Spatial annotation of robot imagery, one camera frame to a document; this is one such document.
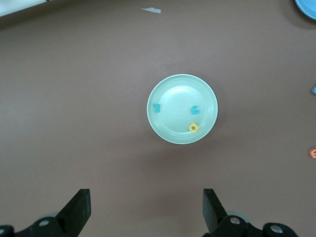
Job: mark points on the white paper scrap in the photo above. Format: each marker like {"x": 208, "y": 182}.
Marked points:
{"x": 151, "y": 10}

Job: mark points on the teal foam letter r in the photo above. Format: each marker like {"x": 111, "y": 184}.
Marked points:
{"x": 157, "y": 107}

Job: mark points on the blue foam letter p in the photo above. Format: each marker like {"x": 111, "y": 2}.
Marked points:
{"x": 314, "y": 89}

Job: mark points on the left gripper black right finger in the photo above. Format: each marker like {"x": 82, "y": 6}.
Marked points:
{"x": 214, "y": 217}

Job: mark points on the brown table cover sheet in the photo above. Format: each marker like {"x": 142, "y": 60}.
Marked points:
{"x": 74, "y": 98}

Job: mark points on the blue plate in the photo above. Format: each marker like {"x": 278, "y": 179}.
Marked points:
{"x": 308, "y": 7}

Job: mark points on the light green plate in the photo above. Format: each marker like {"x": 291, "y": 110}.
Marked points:
{"x": 177, "y": 98}

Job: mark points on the yellow foam letter a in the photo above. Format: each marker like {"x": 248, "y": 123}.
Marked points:
{"x": 196, "y": 130}

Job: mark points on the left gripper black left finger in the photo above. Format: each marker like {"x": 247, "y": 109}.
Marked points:
{"x": 74, "y": 217}

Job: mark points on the teal foam letter c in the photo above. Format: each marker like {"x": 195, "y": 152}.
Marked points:
{"x": 192, "y": 110}

